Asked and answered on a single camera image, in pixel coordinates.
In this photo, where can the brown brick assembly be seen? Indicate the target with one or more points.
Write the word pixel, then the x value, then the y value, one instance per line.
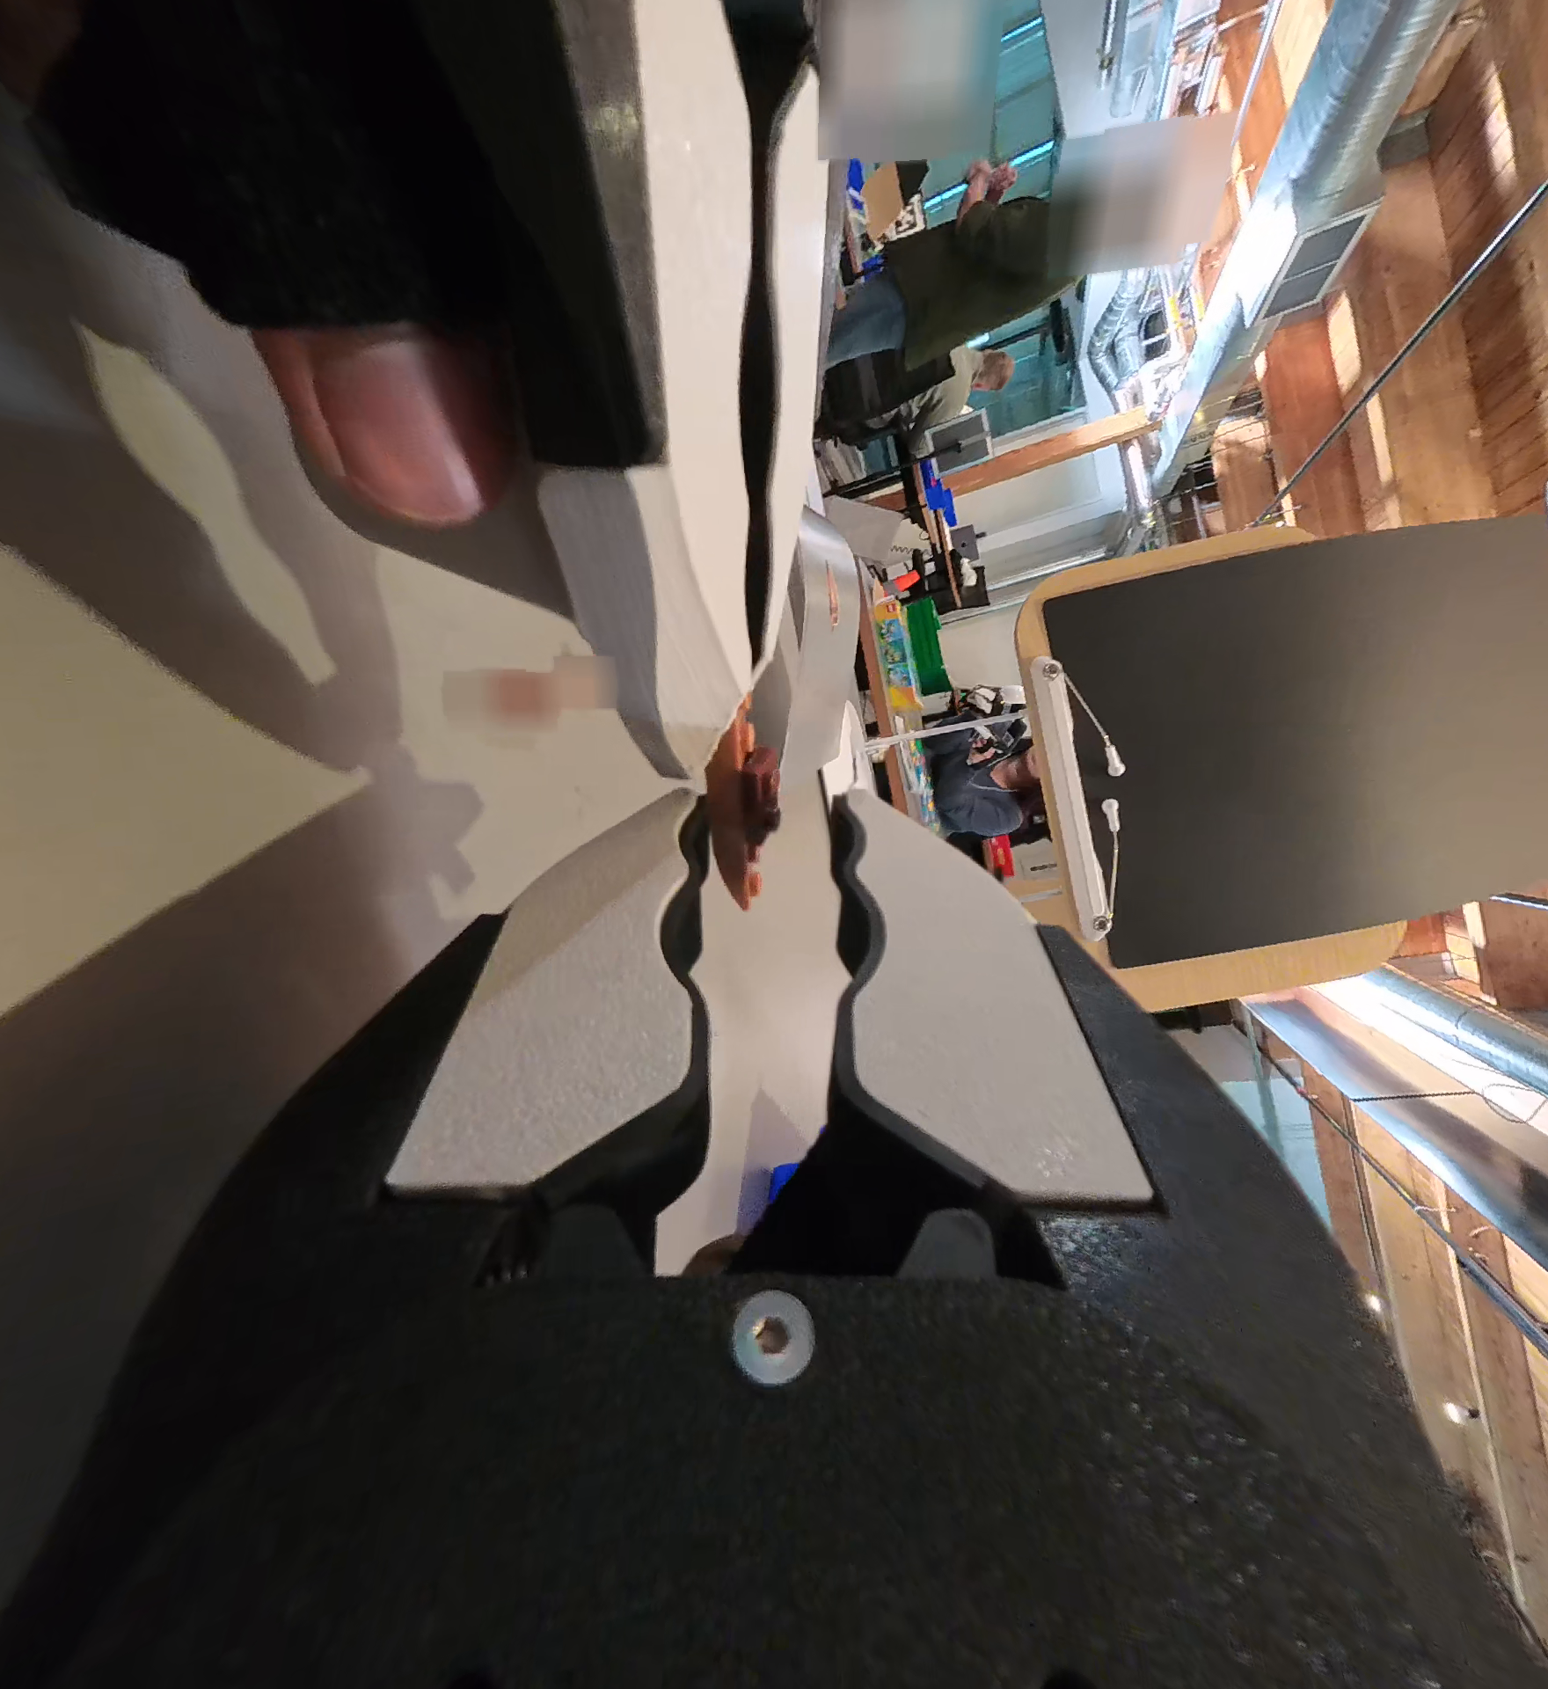
pixel 743 792

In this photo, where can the silver ventilation duct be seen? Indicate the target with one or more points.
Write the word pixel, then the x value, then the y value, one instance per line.
pixel 1461 1083
pixel 1369 108

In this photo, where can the person's left hand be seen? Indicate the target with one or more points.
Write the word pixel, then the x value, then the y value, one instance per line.
pixel 392 423

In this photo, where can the green box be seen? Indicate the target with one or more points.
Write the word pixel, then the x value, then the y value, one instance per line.
pixel 920 656

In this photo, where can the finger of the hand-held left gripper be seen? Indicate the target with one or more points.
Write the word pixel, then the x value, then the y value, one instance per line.
pixel 709 397
pixel 823 675

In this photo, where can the grey desk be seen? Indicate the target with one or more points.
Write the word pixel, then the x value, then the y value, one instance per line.
pixel 89 792

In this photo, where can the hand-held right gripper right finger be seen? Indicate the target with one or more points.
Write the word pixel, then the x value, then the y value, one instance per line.
pixel 998 1044

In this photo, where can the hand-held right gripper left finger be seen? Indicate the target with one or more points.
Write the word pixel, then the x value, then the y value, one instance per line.
pixel 550 1044

